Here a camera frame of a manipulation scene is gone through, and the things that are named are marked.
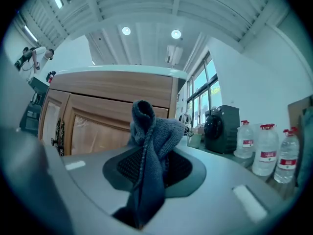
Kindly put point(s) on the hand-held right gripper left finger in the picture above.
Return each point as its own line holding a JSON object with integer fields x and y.
{"x": 93, "y": 180}

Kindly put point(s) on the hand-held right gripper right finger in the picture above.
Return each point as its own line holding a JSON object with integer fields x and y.
{"x": 220, "y": 199}

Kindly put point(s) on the wooden cabinet door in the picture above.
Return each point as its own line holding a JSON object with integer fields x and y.
{"x": 52, "y": 121}
{"x": 97, "y": 131}

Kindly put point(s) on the blue cloth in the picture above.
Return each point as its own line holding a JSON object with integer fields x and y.
{"x": 146, "y": 180}

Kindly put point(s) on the wooden vanity cabinet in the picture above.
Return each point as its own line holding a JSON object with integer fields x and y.
{"x": 110, "y": 82}

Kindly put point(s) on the clear water jug red cap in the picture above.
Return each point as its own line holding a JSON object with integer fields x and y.
{"x": 265, "y": 153}
{"x": 287, "y": 160}
{"x": 244, "y": 141}

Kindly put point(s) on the pale green bin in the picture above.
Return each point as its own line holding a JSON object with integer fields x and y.
{"x": 195, "y": 141}

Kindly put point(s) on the dark grey washing machine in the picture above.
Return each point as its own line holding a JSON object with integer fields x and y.
{"x": 225, "y": 131}

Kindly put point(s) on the dark equipment stand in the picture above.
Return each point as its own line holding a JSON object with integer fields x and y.
{"x": 31, "y": 121}

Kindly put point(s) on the red fire extinguisher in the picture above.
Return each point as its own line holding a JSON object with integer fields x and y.
{"x": 51, "y": 77}

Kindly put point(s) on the brown wooden board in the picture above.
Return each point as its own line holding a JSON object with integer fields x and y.
{"x": 296, "y": 111}

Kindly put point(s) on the large glass window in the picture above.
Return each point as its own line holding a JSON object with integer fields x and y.
{"x": 203, "y": 82}

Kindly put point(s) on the ceiling air conditioner unit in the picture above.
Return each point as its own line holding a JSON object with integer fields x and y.
{"x": 174, "y": 54}

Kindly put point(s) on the round ceiling light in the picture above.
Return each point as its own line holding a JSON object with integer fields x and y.
{"x": 126, "y": 30}
{"x": 176, "y": 34}

